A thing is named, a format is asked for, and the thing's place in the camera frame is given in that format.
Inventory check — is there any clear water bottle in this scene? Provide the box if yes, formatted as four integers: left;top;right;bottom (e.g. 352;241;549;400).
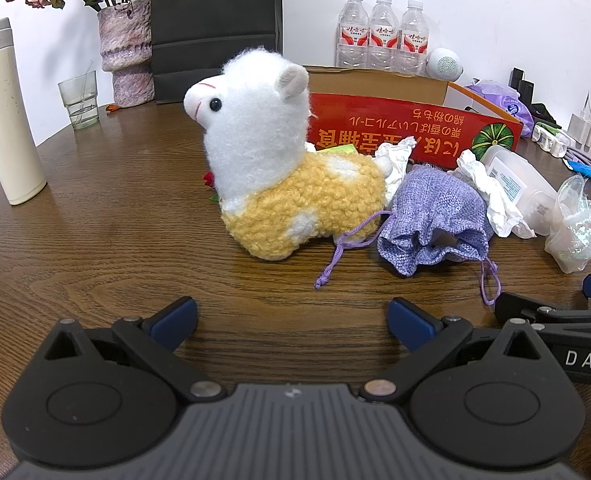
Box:
397;0;430;77
367;0;401;72
335;0;371;68

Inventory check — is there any red rose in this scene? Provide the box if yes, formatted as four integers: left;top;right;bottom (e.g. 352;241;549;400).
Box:
202;170;221;203

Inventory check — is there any black folded object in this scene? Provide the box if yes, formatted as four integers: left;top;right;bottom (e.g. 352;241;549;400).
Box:
530;103;561;128

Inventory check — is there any purple drawstring bag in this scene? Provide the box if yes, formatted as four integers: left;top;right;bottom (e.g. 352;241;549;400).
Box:
314;167;499;307

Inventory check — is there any blue toothpaste tube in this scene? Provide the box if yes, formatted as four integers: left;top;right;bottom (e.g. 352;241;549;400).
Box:
565;160;591;188

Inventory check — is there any red cardboard box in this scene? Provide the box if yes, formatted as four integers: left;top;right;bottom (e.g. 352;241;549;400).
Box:
303;65;525;171

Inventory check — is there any clear glass cup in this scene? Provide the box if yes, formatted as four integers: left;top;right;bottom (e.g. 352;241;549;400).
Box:
58;70;100;131

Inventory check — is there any black paper bag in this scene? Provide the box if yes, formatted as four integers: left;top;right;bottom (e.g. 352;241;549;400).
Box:
150;0;284;105

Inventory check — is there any cream thermos flask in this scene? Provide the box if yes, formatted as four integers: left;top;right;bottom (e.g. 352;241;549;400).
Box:
0;17;48;206

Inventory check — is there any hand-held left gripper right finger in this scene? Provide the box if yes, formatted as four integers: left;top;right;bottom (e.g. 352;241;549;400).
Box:
358;297;566;404

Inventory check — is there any white tissue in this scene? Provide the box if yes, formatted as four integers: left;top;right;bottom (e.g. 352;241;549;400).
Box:
373;136;419;198
448;150;537;239

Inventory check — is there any purple tissue pack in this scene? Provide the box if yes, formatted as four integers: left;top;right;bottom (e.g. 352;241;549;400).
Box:
465;79;539;138

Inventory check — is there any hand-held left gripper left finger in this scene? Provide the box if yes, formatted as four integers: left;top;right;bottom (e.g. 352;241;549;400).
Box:
40;296;226;404

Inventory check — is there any thin stirring rod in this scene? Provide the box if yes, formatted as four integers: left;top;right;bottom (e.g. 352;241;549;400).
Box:
72;60;94;123

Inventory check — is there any white USB charger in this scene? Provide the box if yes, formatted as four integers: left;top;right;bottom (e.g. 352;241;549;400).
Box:
570;92;591;149

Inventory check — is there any iridescent plastic wrap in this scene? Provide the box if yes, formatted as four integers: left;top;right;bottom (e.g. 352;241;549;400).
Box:
544;175;591;275

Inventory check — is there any white plastic bottle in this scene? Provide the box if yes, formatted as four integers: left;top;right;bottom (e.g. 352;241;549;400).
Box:
478;145;561;236

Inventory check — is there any pink mottled vase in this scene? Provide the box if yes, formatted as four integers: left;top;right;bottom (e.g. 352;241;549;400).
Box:
98;0;155;109

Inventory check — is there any white and yellow alpaca plush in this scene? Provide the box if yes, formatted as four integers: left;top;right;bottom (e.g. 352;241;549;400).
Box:
183;47;389;262

